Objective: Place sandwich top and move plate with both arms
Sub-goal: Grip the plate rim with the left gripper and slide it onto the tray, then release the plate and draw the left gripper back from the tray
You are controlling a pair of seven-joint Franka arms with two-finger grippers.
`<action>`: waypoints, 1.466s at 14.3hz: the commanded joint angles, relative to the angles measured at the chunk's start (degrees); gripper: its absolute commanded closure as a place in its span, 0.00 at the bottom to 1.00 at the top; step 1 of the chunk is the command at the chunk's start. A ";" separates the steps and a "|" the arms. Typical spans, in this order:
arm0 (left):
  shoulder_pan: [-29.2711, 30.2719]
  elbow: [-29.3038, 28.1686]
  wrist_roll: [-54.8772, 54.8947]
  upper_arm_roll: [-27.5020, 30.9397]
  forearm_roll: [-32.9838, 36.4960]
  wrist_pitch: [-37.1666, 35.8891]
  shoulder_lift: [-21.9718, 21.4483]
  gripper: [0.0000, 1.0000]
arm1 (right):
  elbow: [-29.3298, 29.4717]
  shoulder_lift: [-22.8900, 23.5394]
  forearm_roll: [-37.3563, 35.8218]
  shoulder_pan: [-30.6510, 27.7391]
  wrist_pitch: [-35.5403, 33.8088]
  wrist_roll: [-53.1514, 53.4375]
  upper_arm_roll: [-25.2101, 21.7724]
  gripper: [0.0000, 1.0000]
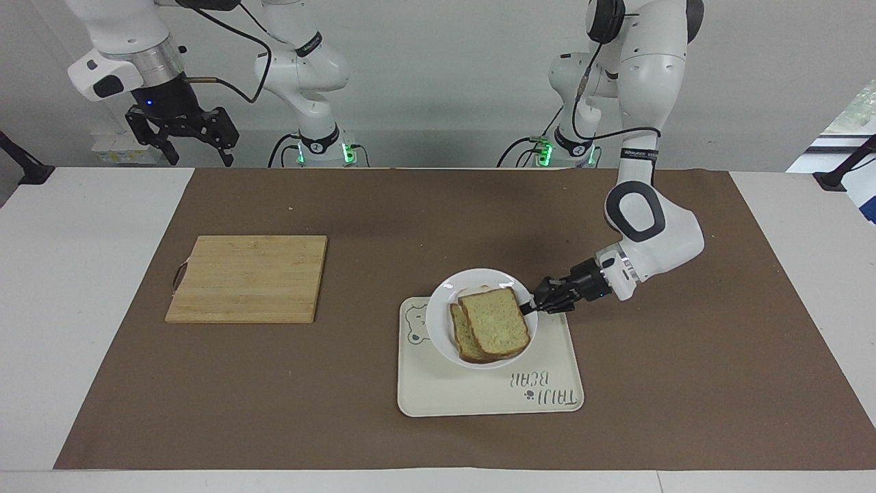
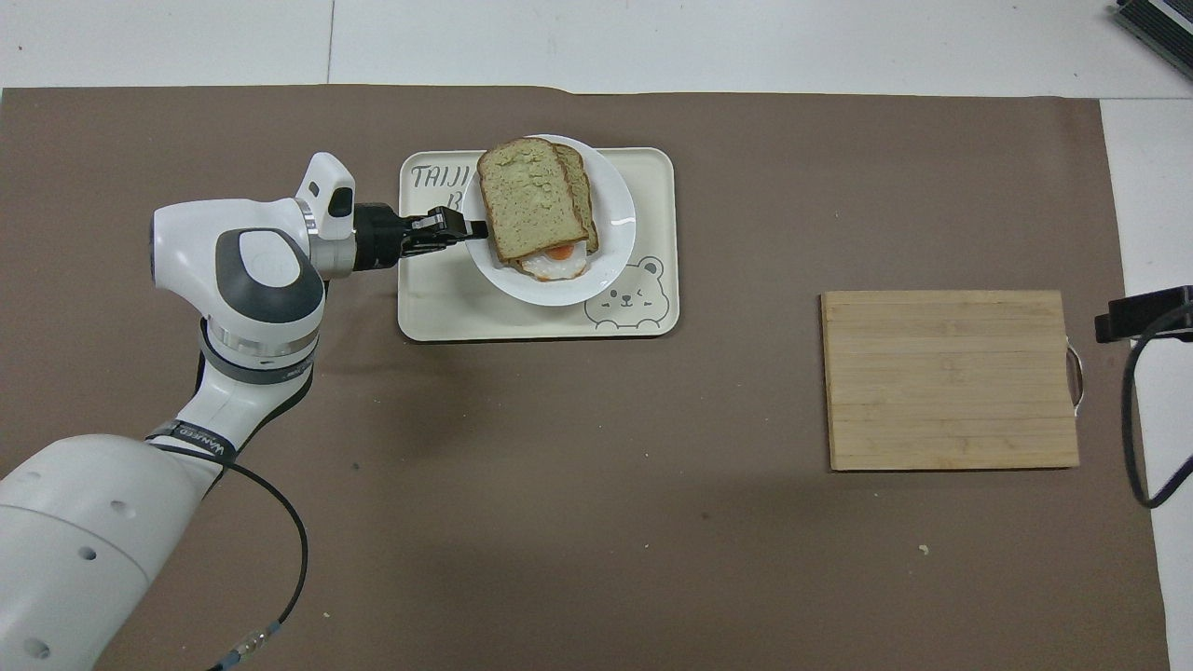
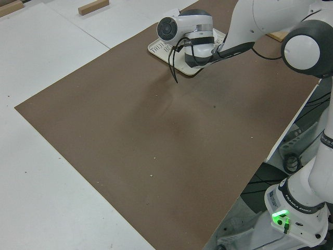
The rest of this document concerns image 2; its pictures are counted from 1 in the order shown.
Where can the wooden cutting board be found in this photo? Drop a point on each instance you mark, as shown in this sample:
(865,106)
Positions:
(946,377)

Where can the cream tray with bear print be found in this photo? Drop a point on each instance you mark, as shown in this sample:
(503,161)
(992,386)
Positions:
(447,312)

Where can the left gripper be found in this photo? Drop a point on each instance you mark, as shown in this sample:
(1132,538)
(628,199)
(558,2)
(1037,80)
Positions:
(377,238)

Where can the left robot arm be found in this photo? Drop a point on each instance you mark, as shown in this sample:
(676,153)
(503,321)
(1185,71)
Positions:
(93,540)

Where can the black stand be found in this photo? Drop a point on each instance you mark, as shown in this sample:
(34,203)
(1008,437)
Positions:
(1142,315)

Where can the grey metal device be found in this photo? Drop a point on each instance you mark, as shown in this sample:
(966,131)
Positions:
(1160,20)

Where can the brown bread slice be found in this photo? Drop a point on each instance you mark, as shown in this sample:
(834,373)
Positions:
(584,200)

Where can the bread slice with green spread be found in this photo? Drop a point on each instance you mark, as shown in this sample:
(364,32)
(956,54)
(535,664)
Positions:
(527,200)

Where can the fried egg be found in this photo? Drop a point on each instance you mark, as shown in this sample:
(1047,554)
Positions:
(557,265)

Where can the white round plate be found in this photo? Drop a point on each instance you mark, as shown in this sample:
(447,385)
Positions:
(610,210)

